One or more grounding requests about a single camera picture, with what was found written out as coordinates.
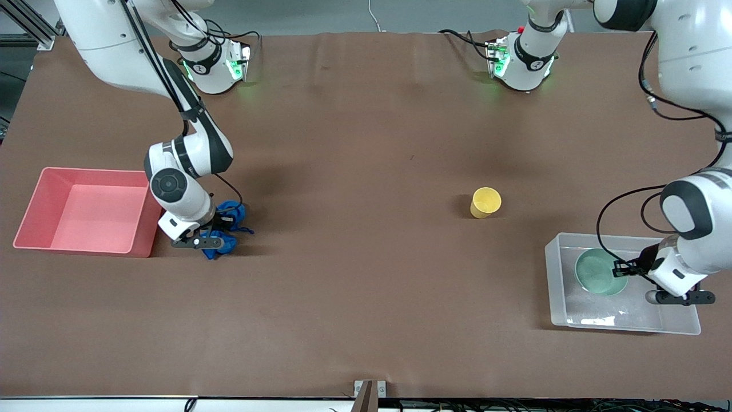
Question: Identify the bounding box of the green plastic bowl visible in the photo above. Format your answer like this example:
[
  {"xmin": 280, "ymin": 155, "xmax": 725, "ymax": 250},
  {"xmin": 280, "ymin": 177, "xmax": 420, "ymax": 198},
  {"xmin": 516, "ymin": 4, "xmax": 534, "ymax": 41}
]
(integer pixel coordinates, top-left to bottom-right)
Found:
[{"xmin": 574, "ymin": 247, "xmax": 630, "ymax": 297}]

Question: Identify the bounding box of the yellow plastic cup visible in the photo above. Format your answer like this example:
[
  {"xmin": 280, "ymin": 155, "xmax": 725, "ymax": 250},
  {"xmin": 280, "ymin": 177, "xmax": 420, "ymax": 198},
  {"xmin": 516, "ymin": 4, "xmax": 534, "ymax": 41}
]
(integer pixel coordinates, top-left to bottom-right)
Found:
[{"xmin": 470, "ymin": 187, "xmax": 502, "ymax": 219}]

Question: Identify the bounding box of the black base cable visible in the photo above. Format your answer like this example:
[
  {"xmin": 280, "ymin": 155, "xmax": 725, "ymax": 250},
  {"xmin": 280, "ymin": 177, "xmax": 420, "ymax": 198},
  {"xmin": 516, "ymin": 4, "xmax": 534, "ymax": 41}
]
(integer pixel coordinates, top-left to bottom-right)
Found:
[
  {"xmin": 438, "ymin": 29, "xmax": 494, "ymax": 61},
  {"xmin": 217, "ymin": 27, "xmax": 261, "ymax": 47}
]

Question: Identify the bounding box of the blue cloth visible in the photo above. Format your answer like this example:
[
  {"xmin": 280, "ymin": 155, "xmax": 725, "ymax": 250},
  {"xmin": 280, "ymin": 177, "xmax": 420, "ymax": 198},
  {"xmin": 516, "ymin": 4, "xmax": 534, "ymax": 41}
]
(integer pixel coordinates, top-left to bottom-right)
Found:
[{"xmin": 200, "ymin": 200, "xmax": 255, "ymax": 261}]

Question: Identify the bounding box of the brown table cover sheet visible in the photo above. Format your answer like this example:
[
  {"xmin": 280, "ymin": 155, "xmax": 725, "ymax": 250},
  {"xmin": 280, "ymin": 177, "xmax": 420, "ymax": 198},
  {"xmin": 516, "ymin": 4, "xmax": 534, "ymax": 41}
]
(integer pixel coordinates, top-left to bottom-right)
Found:
[{"xmin": 0, "ymin": 30, "xmax": 732, "ymax": 401}]

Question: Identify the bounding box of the black right base cable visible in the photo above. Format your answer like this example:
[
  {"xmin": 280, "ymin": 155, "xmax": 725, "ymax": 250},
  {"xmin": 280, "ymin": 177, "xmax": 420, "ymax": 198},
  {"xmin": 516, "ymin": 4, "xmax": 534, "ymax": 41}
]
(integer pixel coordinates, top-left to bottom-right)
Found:
[{"xmin": 217, "ymin": 27, "xmax": 261, "ymax": 47}]

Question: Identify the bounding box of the grey metal bracket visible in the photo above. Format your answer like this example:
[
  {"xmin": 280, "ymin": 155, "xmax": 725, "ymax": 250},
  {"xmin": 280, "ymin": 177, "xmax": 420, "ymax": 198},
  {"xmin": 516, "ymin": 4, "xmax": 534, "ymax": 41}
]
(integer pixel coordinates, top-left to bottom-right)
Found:
[{"xmin": 353, "ymin": 380, "xmax": 388, "ymax": 412}]

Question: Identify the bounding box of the clear plastic box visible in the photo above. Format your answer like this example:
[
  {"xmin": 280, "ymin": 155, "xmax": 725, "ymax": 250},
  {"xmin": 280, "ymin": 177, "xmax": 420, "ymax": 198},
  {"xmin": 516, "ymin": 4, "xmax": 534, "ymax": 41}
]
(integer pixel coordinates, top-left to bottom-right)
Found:
[{"xmin": 544, "ymin": 232, "xmax": 702, "ymax": 336}]

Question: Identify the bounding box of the pink plastic box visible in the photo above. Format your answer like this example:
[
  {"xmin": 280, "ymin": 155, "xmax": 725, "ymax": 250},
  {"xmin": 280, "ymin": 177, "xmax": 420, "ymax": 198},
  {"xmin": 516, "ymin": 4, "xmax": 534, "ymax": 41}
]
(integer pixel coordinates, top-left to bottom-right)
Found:
[{"xmin": 13, "ymin": 167, "xmax": 164, "ymax": 258}]

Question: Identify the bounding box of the black left base cable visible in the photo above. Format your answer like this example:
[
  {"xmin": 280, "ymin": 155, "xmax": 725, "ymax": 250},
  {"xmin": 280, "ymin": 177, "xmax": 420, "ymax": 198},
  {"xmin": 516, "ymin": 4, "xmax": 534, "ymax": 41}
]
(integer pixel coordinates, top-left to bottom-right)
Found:
[{"xmin": 438, "ymin": 29, "xmax": 494, "ymax": 61}]

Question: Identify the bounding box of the aluminium frame post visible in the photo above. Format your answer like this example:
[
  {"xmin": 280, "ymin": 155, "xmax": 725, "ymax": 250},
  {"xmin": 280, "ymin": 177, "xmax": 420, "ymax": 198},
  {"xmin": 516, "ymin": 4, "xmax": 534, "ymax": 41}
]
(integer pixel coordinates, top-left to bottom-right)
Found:
[{"xmin": 0, "ymin": 0, "xmax": 65, "ymax": 51}]

